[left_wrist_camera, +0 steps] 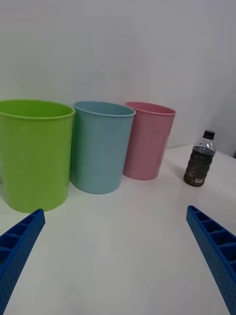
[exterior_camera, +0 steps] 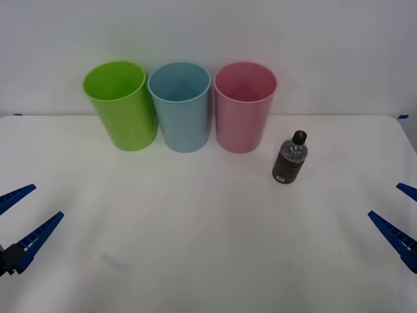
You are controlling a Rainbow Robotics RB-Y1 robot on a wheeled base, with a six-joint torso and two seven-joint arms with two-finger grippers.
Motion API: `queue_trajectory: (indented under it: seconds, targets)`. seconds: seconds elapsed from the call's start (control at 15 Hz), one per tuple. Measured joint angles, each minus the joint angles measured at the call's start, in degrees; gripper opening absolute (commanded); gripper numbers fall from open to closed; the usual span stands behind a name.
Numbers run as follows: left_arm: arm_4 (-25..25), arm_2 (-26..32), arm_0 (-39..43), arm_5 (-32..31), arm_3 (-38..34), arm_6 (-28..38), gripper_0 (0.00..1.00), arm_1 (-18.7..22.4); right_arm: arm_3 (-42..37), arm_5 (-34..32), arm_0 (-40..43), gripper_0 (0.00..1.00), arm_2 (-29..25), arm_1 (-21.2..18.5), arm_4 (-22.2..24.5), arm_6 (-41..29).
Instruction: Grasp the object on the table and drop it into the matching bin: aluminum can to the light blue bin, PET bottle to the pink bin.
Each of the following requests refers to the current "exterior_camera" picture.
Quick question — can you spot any dark plastic bottle black cap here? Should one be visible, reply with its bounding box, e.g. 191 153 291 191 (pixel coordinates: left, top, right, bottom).
271 130 309 185

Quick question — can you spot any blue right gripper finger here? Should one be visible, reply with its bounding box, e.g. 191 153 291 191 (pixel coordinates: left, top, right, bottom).
395 182 417 201
367 210 417 274

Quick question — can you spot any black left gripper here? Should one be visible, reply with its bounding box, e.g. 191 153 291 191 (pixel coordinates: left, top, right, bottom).
0 184 65 278

